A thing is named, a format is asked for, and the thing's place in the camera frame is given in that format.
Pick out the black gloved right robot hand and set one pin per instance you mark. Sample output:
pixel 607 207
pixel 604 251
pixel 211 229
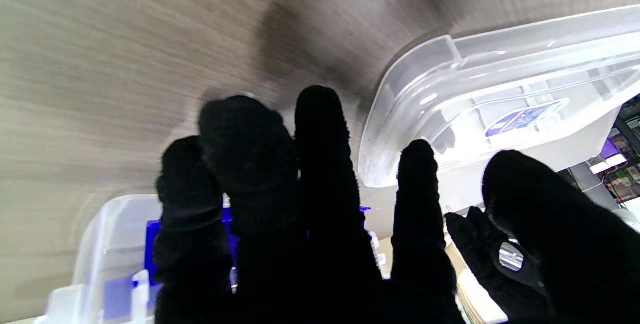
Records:
pixel 280 264

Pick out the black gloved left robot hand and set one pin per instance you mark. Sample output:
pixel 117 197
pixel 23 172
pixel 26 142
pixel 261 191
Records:
pixel 495 274

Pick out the clear container with blue clips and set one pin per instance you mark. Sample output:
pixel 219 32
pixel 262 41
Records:
pixel 115 244

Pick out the large clear lid blue sticker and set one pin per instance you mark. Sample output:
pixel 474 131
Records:
pixel 500 74

